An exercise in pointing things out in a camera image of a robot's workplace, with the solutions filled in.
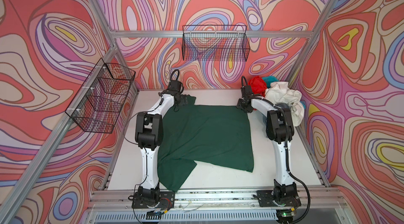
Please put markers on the black wire basket wall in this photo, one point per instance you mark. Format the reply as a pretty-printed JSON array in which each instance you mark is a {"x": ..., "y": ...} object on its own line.
[
  {"x": 202, "y": 47},
  {"x": 105, "y": 92}
]

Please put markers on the black wire basket back wall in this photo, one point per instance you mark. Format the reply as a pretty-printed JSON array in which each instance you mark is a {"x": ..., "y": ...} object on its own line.
[{"x": 202, "y": 47}]

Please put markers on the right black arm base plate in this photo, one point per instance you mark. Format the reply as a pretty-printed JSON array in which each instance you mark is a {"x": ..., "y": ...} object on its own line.
[{"x": 276, "y": 198}]

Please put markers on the black wire basket left wall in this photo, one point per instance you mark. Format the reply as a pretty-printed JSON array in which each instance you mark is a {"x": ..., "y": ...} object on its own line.
[{"x": 105, "y": 92}]

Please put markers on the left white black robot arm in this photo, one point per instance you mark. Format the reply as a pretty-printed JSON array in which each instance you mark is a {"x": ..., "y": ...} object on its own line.
[{"x": 149, "y": 134}]

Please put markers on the grey t shirt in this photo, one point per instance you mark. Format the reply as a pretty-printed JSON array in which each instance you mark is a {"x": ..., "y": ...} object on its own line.
[{"x": 285, "y": 107}]

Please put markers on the aluminium front rail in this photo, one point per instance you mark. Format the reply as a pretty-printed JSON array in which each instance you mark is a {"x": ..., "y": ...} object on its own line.
[{"x": 320, "y": 205}]

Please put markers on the green t shirt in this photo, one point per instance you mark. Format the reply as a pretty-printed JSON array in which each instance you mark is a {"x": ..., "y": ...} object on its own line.
[{"x": 217, "y": 135}]

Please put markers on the aluminium frame back beam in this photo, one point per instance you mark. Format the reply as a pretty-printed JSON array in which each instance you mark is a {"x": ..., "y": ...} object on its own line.
[{"x": 179, "y": 34}]

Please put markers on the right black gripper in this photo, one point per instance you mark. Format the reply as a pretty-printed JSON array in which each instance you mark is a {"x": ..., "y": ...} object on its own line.
[{"x": 239, "y": 105}]

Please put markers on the red t shirt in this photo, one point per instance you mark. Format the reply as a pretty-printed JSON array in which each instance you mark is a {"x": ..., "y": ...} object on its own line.
[{"x": 258, "y": 86}]

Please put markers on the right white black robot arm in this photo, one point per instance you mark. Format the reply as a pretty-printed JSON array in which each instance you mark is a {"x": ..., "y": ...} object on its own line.
[{"x": 279, "y": 130}]

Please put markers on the white t shirt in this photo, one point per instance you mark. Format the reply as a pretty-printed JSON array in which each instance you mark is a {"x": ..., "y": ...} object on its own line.
[{"x": 297, "y": 113}]

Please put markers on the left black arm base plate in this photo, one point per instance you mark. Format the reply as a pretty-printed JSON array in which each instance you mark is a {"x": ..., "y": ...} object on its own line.
[{"x": 165, "y": 200}]

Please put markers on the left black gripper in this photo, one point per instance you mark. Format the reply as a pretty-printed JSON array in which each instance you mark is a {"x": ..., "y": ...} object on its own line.
[{"x": 183, "y": 99}]

